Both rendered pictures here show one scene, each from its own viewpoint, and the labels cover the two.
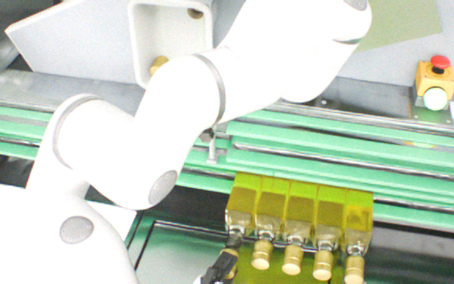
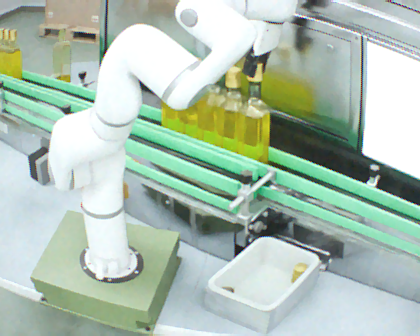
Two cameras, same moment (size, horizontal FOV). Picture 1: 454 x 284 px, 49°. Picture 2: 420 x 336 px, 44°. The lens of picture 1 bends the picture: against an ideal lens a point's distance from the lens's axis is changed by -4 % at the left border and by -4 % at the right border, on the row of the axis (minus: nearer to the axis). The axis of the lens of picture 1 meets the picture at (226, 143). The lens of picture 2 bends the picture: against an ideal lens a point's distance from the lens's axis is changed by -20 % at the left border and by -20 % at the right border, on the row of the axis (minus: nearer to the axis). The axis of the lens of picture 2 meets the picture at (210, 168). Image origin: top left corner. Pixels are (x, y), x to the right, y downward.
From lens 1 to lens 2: 0.86 m
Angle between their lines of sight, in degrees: 41
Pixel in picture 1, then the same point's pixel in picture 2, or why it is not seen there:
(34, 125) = (415, 236)
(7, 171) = not seen: outside the picture
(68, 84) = (391, 283)
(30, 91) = not seen: outside the picture
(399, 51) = not seen: hidden behind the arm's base
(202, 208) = (323, 156)
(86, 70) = (375, 294)
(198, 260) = (308, 95)
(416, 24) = (76, 218)
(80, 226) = (186, 19)
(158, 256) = (337, 102)
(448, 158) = not seen: hidden behind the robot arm
